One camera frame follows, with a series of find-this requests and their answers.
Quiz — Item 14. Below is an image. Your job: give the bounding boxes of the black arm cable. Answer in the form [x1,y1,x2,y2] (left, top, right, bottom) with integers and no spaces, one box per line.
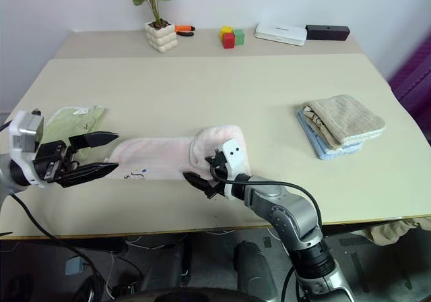
[208,164,325,241]
[0,119,102,282]

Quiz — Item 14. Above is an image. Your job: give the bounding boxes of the green towel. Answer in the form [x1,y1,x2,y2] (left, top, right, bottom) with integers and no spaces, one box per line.
[38,105,108,158]

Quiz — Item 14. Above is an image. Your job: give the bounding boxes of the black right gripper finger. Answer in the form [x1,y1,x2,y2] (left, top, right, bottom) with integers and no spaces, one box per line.
[183,171,217,198]

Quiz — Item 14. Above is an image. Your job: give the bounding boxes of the black rounded shape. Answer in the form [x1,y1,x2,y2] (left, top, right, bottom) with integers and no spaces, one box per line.
[234,241,279,301]

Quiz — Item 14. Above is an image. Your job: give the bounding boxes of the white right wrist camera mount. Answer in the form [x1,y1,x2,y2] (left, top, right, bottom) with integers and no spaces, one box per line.
[220,138,252,200]

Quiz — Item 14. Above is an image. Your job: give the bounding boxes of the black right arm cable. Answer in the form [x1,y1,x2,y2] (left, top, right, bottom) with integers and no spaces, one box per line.
[208,164,325,241]

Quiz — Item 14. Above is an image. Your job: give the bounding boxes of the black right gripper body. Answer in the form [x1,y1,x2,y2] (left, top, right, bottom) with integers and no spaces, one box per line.
[204,150,230,200]

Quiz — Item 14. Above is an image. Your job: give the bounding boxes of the crumpled beige cloth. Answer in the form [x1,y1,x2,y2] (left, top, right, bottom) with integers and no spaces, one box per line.
[365,218,431,245]

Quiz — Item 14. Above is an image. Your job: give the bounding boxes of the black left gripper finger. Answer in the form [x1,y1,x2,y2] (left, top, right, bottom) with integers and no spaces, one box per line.
[69,131,119,150]
[59,162,119,189]

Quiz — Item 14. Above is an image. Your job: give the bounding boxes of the light blue small box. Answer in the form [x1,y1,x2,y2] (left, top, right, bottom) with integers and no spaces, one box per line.
[65,257,84,276]

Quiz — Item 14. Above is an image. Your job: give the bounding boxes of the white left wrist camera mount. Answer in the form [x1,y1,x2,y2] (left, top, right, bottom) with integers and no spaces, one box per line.
[7,110,46,189]

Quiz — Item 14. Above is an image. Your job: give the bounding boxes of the white bubble plant pot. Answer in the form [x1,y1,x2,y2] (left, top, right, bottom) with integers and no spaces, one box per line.
[144,18,178,53]

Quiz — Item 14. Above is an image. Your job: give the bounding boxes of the purple fabric object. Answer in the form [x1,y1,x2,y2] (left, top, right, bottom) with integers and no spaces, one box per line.
[387,34,431,148]

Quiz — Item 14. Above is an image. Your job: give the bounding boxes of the white flat box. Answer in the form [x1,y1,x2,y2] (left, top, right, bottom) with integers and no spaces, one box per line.
[254,22,308,47]

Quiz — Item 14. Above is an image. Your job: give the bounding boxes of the black rectangular box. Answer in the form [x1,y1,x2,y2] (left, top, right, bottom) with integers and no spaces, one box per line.
[305,24,351,42]

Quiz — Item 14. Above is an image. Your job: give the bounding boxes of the blue folded towel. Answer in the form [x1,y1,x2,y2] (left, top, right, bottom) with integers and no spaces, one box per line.
[296,110,365,161]

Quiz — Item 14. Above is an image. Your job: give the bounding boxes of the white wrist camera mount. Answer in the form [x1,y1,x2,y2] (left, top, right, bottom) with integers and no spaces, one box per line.
[220,138,252,200]
[7,110,46,189]

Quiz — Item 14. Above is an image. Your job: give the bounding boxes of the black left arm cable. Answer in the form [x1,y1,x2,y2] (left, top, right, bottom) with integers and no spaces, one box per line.
[0,119,102,282]

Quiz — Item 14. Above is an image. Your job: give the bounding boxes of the pink towel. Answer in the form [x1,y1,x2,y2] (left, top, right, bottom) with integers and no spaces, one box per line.
[109,123,251,182]

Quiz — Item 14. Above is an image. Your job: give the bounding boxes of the beige folded towel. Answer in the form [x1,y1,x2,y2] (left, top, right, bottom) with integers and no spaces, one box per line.
[301,94,387,147]

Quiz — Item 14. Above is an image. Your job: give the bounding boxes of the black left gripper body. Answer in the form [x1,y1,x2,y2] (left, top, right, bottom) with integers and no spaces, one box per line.
[32,140,81,184]

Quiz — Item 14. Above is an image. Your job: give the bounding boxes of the orange handled pliers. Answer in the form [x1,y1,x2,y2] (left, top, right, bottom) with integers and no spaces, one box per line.
[174,24,196,37]

